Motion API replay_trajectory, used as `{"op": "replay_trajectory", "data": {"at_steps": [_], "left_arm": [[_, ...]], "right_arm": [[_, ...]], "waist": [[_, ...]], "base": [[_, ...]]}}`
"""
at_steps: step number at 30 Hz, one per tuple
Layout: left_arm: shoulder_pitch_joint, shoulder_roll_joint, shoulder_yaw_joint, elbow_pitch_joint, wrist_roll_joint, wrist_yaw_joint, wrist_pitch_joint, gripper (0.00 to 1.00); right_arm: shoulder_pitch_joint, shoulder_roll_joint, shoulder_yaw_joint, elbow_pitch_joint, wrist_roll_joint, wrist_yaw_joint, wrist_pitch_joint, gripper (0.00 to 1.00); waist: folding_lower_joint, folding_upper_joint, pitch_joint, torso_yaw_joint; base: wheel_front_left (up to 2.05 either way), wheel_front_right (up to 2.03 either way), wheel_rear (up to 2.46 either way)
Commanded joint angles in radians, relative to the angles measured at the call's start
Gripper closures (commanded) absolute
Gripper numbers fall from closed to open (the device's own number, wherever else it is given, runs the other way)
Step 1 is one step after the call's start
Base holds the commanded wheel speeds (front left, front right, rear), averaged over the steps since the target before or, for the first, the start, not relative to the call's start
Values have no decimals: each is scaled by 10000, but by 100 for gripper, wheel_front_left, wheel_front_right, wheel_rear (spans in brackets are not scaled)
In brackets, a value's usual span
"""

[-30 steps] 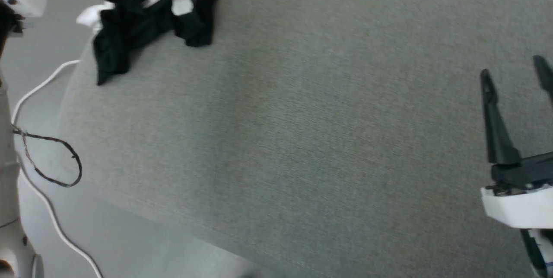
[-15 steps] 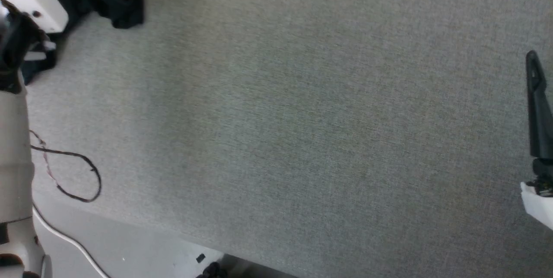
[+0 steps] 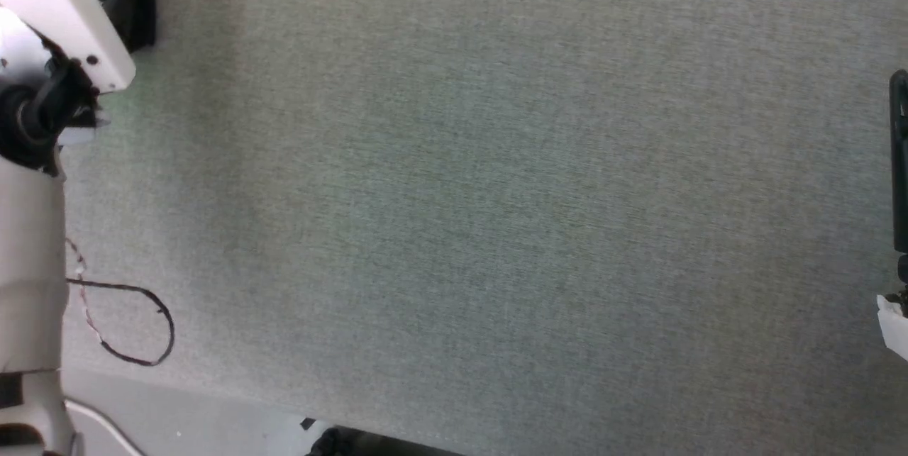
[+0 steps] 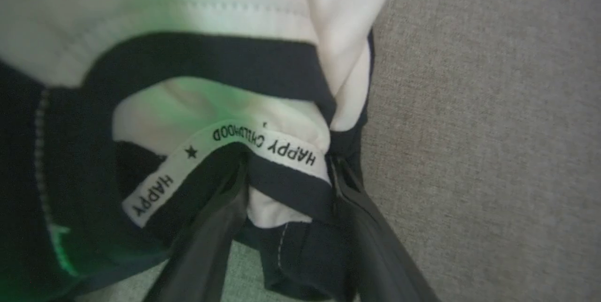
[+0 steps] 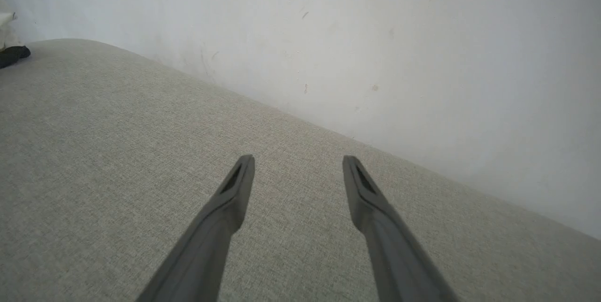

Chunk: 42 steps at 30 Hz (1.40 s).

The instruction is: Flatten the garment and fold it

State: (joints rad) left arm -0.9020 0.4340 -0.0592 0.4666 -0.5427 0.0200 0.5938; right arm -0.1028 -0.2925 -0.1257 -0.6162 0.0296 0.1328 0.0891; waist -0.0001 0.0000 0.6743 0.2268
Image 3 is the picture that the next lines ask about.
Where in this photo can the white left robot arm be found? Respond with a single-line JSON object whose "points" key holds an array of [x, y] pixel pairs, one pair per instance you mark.
{"points": [[32, 264]]}

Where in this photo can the grey fabric sofa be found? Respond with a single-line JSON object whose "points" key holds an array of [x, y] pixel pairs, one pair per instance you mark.
{"points": [[496, 193]]}

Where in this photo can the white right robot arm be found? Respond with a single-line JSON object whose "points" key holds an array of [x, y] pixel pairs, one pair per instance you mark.
{"points": [[895, 325]]}

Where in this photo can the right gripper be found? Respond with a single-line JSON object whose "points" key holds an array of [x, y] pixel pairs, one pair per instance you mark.
{"points": [[903, 268]]}

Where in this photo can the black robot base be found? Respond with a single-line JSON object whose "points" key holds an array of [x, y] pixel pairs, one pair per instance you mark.
{"points": [[369, 442]]}

